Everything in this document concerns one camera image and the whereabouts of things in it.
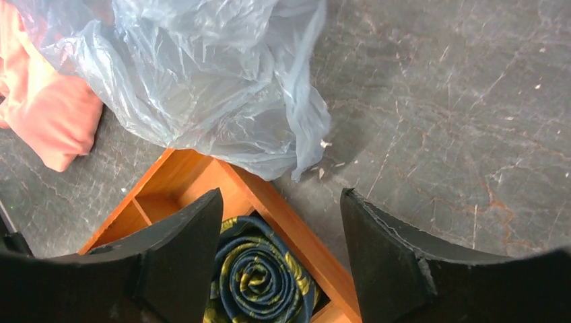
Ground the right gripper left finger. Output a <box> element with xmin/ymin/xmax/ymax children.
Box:
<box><xmin>1</xmin><ymin>189</ymin><xmax>224</xmax><ymax>322</ymax></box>

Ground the orange wooden divided tray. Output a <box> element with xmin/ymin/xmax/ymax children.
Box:
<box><xmin>80</xmin><ymin>149</ymin><xmax>362</xmax><ymax>322</ymax></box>

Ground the pink cloth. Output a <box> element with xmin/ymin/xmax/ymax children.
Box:
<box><xmin>1</xmin><ymin>1</ymin><xmax>103</xmax><ymax>172</ymax></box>

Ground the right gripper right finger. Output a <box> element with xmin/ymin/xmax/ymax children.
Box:
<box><xmin>340</xmin><ymin>188</ymin><xmax>570</xmax><ymax>322</ymax></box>

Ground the translucent blue plastic trash bag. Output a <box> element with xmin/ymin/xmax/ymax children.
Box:
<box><xmin>14</xmin><ymin>1</ymin><xmax>331</xmax><ymax>180</ymax></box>

